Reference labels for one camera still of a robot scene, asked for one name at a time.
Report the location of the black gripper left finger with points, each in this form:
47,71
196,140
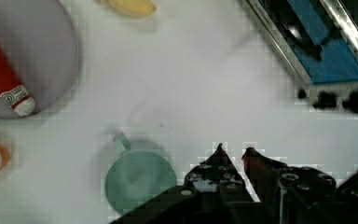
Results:
217,170

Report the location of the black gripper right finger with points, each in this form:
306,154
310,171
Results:
268,177

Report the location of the black toaster oven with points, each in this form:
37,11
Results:
317,41

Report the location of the green plastic mug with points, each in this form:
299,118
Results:
140,172

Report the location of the yellow banana toy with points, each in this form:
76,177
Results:
134,8

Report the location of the grey round plate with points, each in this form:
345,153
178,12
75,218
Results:
40,43

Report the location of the red ketchup bottle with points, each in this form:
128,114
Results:
12,91

